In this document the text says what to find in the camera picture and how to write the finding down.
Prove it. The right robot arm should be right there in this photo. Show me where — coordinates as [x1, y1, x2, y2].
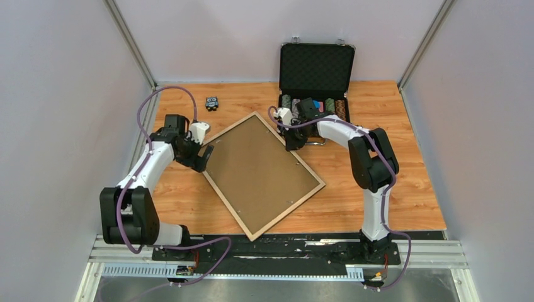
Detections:
[270, 98, 399, 263]

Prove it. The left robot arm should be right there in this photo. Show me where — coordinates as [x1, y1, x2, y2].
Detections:
[99, 115, 213, 260]

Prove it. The grey purple chip column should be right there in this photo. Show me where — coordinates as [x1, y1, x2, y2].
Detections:
[291, 99, 300, 119]

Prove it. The dark green chip column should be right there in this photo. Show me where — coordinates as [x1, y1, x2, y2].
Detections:
[281, 94, 292, 108]

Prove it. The green poker chip column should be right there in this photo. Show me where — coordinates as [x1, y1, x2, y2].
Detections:
[324, 98, 336, 115]

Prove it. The small blue owl toy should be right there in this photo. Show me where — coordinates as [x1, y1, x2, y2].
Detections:
[205, 96, 219, 111]

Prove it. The orange brown chip column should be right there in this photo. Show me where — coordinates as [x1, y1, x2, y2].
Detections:
[335, 99, 348, 121]

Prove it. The black poker chip case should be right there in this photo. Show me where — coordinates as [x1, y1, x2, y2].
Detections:
[277, 42, 355, 123]

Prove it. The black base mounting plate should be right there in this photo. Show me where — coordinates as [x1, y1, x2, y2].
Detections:
[151, 233, 401, 276]

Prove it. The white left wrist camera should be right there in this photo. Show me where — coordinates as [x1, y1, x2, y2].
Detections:
[189, 121, 210, 145]

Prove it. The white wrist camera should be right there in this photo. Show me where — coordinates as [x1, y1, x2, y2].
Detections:
[189, 121, 210, 145]
[273, 108, 293, 127]

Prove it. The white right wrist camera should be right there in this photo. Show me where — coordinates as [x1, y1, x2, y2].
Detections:
[273, 108, 293, 127]

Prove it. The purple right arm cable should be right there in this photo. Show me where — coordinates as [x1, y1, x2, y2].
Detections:
[266, 105, 412, 291]

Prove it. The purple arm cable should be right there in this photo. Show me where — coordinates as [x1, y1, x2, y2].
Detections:
[96, 86, 233, 302]
[266, 105, 412, 291]

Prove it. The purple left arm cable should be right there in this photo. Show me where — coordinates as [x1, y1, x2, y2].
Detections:
[96, 86, 233, 302]

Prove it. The aluminium front rail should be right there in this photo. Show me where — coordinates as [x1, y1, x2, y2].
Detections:
[89, 237, 469, 282]

